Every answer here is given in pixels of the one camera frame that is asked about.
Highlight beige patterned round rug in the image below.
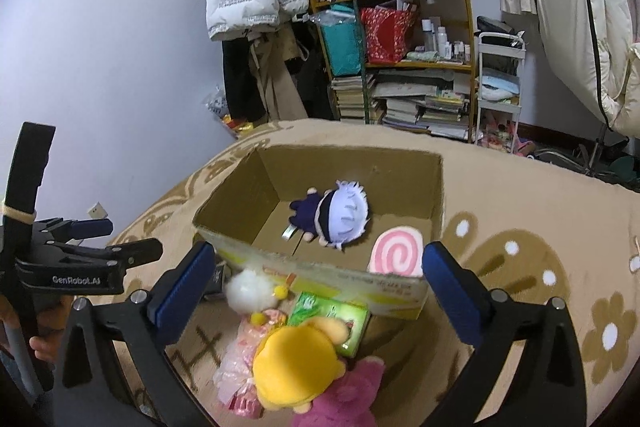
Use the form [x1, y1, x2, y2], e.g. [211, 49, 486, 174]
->
[119, 119, 639, 426]

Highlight wooden bookshelf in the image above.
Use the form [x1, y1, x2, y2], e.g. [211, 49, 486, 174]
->
[307, 0, 476, 142]

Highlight yellow plush toy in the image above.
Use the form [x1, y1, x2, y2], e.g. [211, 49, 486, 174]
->
[253, 317, 349, 414]

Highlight white-haired anime plush doll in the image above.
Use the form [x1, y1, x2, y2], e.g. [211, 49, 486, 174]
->
[288, 181, 369, 251]

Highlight white utility cart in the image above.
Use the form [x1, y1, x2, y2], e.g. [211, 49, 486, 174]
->
[474, 16, 526, 154]

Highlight red gift bag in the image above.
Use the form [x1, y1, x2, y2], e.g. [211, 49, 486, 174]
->
[360, 6, 416, 65]

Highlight beige hanging coat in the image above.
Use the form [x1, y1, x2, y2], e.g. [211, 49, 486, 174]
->
[250, 23, 307, 120]

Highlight stack of books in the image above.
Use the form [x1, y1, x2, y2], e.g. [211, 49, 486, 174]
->
[331, 68, 473, 142]

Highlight person's left hand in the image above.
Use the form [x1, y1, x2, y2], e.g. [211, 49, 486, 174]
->
[0, 296, 74, 363]

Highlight open cardboard box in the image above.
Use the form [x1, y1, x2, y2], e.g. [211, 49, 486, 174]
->
[193, 145, 444, 320]

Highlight white wall socket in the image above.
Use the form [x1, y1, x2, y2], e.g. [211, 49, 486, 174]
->
[88, 202, 108, 219]

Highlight green tissue pack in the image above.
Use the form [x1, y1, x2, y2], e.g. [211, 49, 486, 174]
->
[286, 291, 372, 358]

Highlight white fluffy pompom plush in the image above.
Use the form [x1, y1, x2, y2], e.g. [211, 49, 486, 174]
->
[224, 270, 288, 326]

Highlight pink bear plush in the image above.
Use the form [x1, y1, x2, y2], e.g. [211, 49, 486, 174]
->
[291, 357, 385, 427]

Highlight pink plastic wrapped package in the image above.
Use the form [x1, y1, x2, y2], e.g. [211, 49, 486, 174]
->
[213, 309, 288, 419]

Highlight teal bag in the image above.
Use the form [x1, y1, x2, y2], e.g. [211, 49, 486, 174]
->
[311, 5, 361, 77]

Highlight pink swirl plush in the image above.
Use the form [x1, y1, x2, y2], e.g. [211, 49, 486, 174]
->
[368, 227, 424, 277]

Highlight snack bags on floor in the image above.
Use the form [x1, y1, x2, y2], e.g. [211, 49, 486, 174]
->
[203, 84, 268, 139]

